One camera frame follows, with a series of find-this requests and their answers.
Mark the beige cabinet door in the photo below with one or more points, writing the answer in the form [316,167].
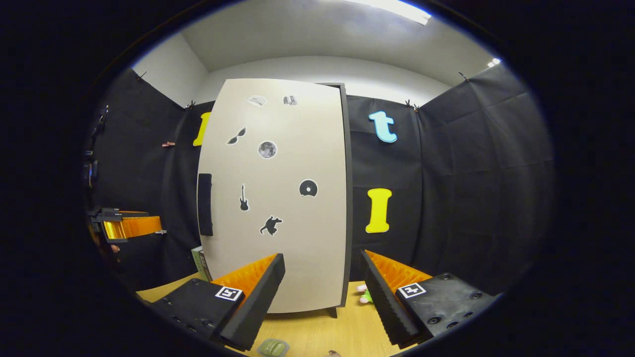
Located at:
[297,248]

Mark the green white book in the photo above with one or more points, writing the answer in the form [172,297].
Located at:
[201,265]

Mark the long ceiling light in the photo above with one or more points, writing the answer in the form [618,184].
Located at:
[397,9]

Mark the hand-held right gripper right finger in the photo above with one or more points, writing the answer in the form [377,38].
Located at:
[384,302]

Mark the small ceiling light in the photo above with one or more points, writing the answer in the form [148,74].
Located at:
[493,62]

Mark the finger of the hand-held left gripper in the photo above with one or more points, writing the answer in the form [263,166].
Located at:
[106,214]
[134,227]

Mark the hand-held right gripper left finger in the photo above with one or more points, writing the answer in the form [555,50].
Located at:
[258,302]

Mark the small green pink toy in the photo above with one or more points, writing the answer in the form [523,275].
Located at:
[366,296]

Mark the black backdrop cloth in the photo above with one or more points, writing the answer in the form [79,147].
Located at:
[471,188]

